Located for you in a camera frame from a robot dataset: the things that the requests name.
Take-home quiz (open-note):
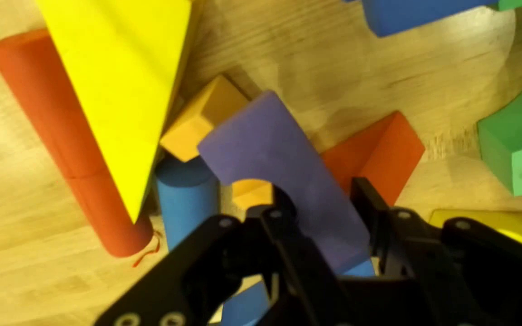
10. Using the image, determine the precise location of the red wooden block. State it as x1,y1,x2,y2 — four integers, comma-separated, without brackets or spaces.
318,108,427,208
0,25,155,258

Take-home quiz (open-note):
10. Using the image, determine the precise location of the red string piece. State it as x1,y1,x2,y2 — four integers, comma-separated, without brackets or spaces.
130,230,166,268

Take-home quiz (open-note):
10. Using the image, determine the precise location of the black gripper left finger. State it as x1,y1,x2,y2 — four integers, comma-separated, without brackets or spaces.
94,204,349,326

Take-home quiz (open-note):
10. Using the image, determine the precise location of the yellow foam block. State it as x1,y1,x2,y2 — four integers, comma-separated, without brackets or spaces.
427,206,522,258

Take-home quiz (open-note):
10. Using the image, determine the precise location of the yellow foam triangle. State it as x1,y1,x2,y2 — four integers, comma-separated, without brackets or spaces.
32,0,193,226

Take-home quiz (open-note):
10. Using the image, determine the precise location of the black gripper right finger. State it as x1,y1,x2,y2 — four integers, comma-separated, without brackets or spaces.
349,177,522,326

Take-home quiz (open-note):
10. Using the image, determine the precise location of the orange square wooden block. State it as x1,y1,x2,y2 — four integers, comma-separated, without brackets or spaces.
157,72,251,164

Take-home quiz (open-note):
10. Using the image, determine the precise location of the blue foam block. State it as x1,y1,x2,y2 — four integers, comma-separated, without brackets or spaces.
358,0,501,39

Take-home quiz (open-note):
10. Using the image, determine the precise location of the green arch wooden block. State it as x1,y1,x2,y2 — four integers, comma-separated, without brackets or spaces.
476,0,522,199

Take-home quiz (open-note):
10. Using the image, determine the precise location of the purple foam arch block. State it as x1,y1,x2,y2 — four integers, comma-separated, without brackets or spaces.
195,88,374,273

